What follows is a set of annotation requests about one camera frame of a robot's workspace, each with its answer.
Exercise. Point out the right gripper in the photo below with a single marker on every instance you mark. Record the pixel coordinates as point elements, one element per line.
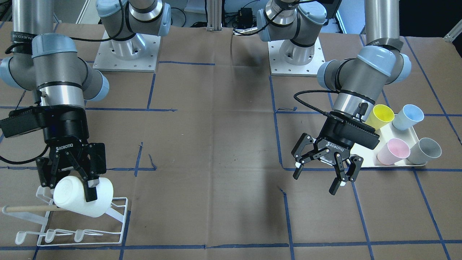
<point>66,129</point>

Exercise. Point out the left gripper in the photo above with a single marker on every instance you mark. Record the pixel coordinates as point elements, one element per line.
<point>336,133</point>

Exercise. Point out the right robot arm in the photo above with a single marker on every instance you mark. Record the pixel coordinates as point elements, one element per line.
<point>47,64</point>

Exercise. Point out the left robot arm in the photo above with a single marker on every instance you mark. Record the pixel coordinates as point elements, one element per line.
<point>356,81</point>

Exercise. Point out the pink cup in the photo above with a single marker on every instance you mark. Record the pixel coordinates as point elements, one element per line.
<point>395,150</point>

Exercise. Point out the yellow cup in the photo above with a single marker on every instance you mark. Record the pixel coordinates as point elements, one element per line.
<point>380,116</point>

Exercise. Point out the light blue cup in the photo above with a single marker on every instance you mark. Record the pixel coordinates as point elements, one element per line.
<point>407,117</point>

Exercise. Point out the grey cup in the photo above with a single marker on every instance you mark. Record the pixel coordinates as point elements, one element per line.
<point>424,150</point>

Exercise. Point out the cream tray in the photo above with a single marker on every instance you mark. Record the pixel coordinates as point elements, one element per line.
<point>386,133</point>

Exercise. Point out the white wire cup rack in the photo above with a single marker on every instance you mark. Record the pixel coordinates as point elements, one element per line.
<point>66,228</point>

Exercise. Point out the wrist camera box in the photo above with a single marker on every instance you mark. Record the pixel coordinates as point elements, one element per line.
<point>23,121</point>

